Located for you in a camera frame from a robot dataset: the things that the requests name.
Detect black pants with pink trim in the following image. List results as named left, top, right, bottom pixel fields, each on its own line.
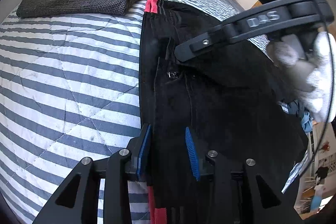
left=139, top=0, right=309, bottom=224

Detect light blue garment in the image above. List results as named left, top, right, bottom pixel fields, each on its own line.
left=301, top=109, right=314, bottom=135

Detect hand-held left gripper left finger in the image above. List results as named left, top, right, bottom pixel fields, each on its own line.
left=33, top=123, right=153, bottom=224

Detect person's right hand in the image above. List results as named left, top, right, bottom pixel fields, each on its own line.
left=266, top=31, right=336, bottom=122

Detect dark blue-grey garment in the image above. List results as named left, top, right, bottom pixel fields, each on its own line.
left=280, top=99, right=306, bottom=115

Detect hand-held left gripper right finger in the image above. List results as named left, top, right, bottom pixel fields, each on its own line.
left=185, top=126, right=306, bottom=224

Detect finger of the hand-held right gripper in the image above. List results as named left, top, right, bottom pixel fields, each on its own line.
left=174, top=27, right=231, bottom=63

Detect blue white striped quilt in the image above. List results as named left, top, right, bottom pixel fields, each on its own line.
left=0, top=0, right=307, bottom=224

